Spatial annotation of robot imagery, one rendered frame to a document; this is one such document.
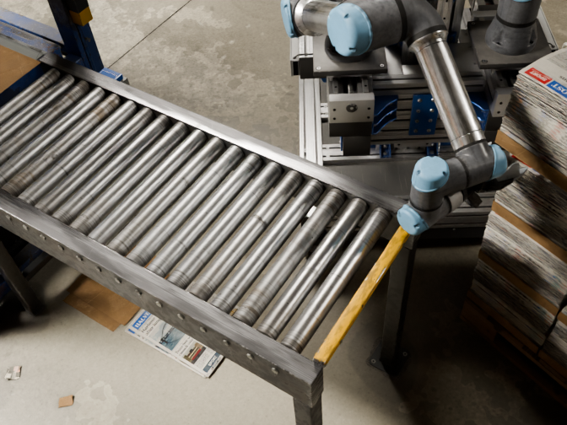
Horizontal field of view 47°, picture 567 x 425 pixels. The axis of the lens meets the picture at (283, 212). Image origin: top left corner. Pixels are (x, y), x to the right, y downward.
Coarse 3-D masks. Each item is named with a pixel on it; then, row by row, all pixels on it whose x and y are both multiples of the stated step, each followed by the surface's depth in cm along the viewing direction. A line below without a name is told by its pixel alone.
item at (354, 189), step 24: (72, 72) 206; (96, 72) 205; (120, 96) 198; (144, 96) 196; (192, 120) 188; (240, 144) 181; (264, 144) 180; (288, 168) 175; (312, 168) 173; (360, 192) 167; (384, 192) 166; (408, 240) 167
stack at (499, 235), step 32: (512, 160) 168; (512, 192) 174; (544, 192) 165; (544, 224) 171; (512, 256) 189; (544, 256) 178; (480, 288) 212; (512, 288) 199; (544, 288) 186; (480, 320) 222; (512, 320) 207; (544, 320) 194; (512, 352) 220; (544, 384) 212
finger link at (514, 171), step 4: (512, 164) 156; (516, 164) 157; (508, 168) 157; (512, 168) 157; (516, 168) 158; (520, 168) 161; (524, 168) 161; (508, 172) 158; (512, 172) 158; (516, 172) 159; (520, 172) 160; (524, 172) 160; (500, 176) 159; (504, 176) 159; (508, 176) 159; (512, 176) 159; (516, 176) 159; (520, 176) 160; (500, 180) 159
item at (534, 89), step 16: (544, 64) 153; (560, 64) 153; (528, 80) 151; (544, 80) 149; (560, 80) 149; (512, 96) 157; (528, 96) 153; (544, 96) 149; (560, 96) 146; (512, 112) 160; (528, 112) 156; (544, 112) 152; (560, 112) 147; (512, 128) 163; (528, 128) 158; (544, 128) 154; (560, 128) 151; (528, 144) 160; (544, 144) 156; (560, 144) 153; (544, 160) 159; (560, 160) 155
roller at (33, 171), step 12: (108, 96) 198; (96, 108) 194; (108, 108) 195; (84, 120) 191; (96, 120) 193; (72, 132) 188; (84, 132) 190; (60, 144) 185; (72, 144) 188; (48, 156) 183; (60, 156) 185; (24, 168) 180; (36, 168) 180; (48, 168) 183; (12, 180) 177; (24, 180) 178; (12, 192) 176
